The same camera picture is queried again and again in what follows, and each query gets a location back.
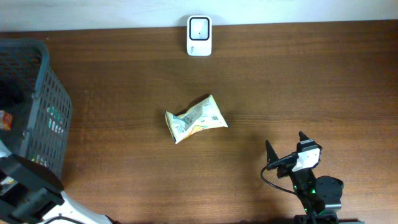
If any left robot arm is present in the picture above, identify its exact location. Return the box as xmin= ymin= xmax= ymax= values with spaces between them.
xmin=1 ymin=144 xmax=118 ymax=224

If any yellow snack bag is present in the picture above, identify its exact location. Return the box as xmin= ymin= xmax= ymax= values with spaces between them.
xmin=165 ymin=95 xmax=229 ymax=144

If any grey plastic basket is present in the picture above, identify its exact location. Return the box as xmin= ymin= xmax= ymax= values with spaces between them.
xmin=1 ymin=39 xmax=73 ymax=177

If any orange tissue pack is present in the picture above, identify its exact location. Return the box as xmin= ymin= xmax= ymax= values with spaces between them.
xmin=0 ymin=110 xmax=13 ymax=131

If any right black cable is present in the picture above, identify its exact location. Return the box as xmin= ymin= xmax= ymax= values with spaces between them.
xmin=260 ymin=152 xmax=299 ymax=196

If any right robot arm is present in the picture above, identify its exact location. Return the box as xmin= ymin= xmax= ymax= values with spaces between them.
xmin=260 ymin=132 xmax=344 ymax=224

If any white barcode scanner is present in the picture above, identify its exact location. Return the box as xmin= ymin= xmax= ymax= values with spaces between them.
xmin=187 ymin=15 xmax=213 ymax=57

